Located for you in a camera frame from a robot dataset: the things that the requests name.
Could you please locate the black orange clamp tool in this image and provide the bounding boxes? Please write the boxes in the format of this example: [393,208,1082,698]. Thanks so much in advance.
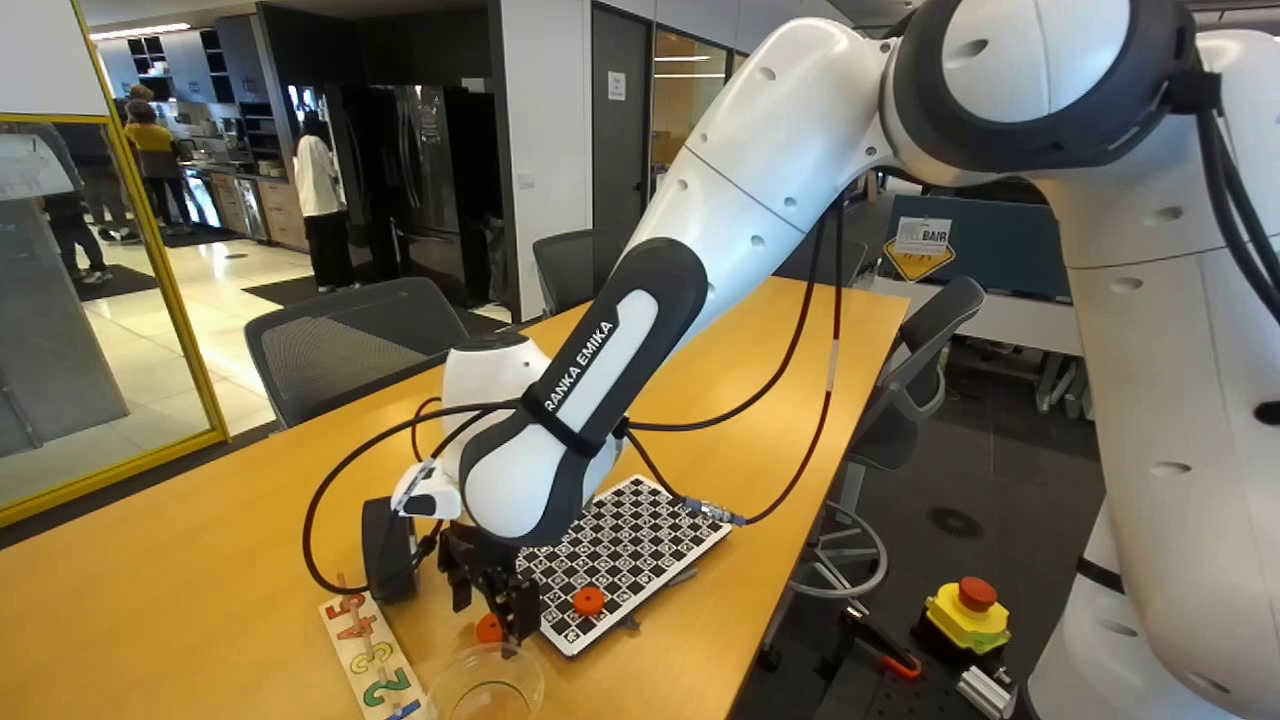
[837,606,926,690]

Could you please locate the grey metal box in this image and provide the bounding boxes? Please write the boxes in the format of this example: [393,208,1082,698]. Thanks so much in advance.
[951,662,1019,720]

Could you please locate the black floor outlet cover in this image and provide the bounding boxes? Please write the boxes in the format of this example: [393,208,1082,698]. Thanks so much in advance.
[925,504,989,545]

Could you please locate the person in yellow shirt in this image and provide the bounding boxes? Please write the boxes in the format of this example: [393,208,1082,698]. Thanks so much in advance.
[115,85,192,241]

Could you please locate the black tape roll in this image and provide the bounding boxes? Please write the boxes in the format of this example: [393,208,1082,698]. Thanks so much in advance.
[357,491,419,608]

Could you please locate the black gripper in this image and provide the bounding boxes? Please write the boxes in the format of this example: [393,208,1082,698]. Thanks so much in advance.
[436,521,548,652]

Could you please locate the dark grey office chair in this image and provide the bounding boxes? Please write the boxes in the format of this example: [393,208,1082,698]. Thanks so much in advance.
[241,274,477,432]
[528,224,631,321]

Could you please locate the grey chair with foot ring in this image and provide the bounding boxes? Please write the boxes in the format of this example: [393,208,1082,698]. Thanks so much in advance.
[789,274,993,608]

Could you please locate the black cable silver connector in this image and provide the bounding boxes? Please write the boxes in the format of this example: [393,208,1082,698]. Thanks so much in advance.
[618,195,856,529]

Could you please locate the yellow red emergency stop button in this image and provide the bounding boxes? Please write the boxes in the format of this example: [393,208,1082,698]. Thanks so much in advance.
[919,574,1017,662]

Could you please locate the colourful number puzzle board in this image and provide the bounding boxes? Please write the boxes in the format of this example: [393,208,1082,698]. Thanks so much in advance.
[316,583,441,720]

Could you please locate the dark framed glass doors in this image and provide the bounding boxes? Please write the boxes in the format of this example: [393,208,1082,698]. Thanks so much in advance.
[586,6,743,274]

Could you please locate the white desk blue partition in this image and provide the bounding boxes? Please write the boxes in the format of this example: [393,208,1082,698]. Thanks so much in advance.
[860,191,1110,362]

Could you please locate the yellow framed glass partition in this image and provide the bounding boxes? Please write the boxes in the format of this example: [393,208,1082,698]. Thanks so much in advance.
[0,0,230,531]

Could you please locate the black camera cable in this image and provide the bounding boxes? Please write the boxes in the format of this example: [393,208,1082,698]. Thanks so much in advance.
[294,391,466,602]

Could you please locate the clear plastic cup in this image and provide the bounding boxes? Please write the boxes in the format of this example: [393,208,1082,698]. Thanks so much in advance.
[436,619,553,720]

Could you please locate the person in white shirt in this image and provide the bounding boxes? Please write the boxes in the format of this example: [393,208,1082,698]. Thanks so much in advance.
[286,108,358,294]

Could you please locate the checkered marker calibration board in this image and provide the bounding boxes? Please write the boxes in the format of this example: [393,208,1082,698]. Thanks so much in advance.
[508,473,739,664]

